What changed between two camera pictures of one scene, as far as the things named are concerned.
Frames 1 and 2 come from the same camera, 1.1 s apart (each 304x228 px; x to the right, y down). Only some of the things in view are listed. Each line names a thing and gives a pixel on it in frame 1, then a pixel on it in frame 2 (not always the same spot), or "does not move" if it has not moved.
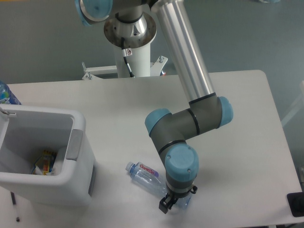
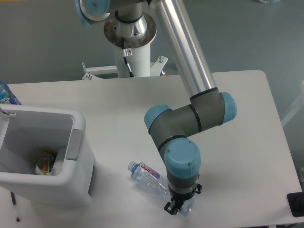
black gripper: (167, 202) to (178, 199)
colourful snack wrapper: (46, 162) does not move
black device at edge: (296, 202) does not move
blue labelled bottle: (7, 96) does not move
